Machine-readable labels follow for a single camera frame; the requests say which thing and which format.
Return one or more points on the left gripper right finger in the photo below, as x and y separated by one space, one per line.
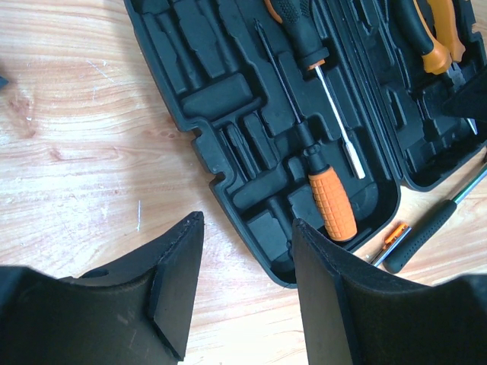
355 313

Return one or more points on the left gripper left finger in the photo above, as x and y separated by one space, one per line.
136 309

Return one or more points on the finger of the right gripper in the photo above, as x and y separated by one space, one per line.
470 100

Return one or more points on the orange-black pliers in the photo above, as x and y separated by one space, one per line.
441 51

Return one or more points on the claw hammer black handle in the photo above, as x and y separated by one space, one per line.
428 226

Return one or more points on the orange-handled screwdriver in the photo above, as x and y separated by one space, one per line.
328 191

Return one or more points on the black plastic tool case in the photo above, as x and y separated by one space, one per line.
267 119

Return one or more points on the black-handled screwdriver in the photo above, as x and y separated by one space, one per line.
296 19

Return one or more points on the silver metal file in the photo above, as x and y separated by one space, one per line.
390 243

